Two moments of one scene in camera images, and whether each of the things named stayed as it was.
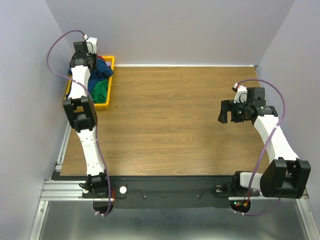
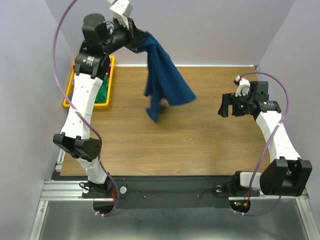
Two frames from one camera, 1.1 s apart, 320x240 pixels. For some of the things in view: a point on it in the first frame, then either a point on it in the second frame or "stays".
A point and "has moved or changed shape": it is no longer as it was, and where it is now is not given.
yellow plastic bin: x=97 y=106 stays
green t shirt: x=99 y=94 stays
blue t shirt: x=102 y=72 has moved or changed shape
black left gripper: x=94 y=55 to x=135 y=36
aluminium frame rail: x=53 y=190 stays
